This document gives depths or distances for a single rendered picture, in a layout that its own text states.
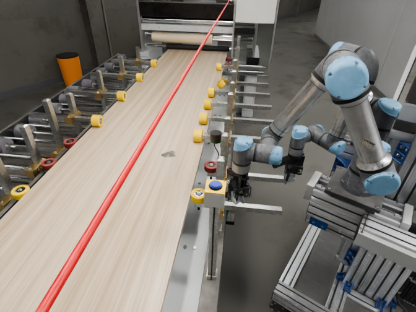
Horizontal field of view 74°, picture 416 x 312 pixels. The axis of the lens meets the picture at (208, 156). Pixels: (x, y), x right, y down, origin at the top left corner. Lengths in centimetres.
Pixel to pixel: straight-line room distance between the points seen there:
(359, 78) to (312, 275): 141
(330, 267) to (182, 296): 111
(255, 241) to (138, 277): 142
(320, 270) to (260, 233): 59
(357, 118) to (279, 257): 153
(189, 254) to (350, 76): 108
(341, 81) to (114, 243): 102
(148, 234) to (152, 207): 16
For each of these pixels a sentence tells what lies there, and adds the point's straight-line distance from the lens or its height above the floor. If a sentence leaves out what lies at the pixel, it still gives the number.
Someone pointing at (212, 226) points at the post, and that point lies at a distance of 106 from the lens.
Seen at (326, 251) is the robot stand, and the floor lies 21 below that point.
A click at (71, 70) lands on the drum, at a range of 545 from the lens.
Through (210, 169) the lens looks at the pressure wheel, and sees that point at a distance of 155.
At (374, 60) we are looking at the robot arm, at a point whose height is 152.
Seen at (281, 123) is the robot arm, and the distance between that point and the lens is 117.
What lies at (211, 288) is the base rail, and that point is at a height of 70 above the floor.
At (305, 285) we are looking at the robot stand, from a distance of 200.
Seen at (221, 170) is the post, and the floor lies 110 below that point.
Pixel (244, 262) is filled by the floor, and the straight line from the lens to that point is 226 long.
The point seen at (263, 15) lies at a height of 136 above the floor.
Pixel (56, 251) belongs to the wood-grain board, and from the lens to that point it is 131.
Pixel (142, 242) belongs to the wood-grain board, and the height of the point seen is 90.
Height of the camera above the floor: 184
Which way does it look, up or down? 34 degrees down
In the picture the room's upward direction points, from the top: 1 degrees clockwise
